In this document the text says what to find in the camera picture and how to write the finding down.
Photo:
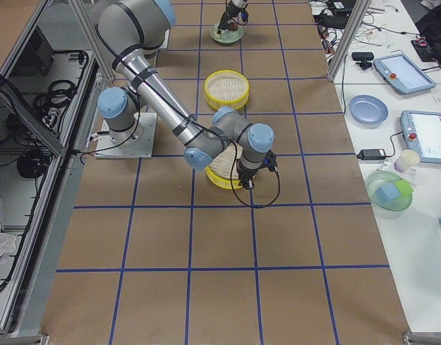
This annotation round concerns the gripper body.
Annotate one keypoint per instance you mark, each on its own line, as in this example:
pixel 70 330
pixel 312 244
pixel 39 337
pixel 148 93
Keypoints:
pixel 245 175
pixel 230 16

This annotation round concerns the yellow bamboo steamer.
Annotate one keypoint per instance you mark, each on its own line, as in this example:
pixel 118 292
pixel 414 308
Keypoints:
pixel 226 88
pixel 222 170

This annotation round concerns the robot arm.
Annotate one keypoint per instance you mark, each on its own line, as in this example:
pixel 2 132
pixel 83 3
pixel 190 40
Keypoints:
pixel 129 29
pixel 233 9

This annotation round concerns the light green round plate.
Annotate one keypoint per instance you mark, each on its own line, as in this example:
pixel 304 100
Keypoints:
pixel 226 37

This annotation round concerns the black power adapter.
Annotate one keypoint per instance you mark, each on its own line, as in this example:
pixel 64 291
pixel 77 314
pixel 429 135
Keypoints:
pixel 372 155

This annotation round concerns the blue plate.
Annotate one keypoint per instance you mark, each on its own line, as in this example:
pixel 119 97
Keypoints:
pixel 367 111

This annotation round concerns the green bowl with sponges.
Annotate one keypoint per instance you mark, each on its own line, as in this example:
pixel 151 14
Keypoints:
pixel 390 194

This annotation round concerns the black webcam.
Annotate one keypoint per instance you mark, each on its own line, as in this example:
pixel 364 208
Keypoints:
pixel 363 59

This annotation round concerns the paper cup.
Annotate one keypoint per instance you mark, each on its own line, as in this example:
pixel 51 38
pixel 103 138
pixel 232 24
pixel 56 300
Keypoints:
pixel 407 159

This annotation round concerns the teach pendant far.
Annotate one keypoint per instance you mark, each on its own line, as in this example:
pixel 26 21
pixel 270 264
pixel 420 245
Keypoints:
pixel 402 74

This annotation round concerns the teach pendant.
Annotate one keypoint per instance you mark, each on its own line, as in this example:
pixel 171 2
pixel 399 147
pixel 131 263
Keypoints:
pixel 422 134
pixel 402 74

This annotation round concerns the teach pendant near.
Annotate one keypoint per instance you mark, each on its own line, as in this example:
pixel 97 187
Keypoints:
pixel 422 134

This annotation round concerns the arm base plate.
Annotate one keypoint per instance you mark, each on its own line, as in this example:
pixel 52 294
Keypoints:
pixel 136 142

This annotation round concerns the aluminium frame post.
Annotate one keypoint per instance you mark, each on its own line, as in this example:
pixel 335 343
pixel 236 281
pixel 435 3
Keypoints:
pixel 354 21

